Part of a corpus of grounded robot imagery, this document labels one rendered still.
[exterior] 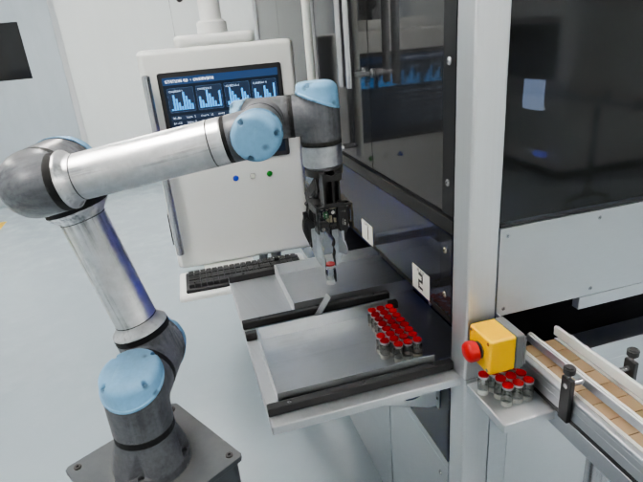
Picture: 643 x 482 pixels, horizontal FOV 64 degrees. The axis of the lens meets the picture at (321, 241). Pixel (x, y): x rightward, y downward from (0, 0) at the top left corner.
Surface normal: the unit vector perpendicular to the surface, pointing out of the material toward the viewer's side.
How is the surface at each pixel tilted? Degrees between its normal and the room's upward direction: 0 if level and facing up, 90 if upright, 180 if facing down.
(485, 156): 90
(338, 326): 0
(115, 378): 8
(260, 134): 90
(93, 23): 90
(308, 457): 0
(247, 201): 90
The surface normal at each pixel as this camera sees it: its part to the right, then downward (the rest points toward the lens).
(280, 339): -0.08, -0.92
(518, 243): 0.28, 0.34
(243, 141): 0.04, 0.38
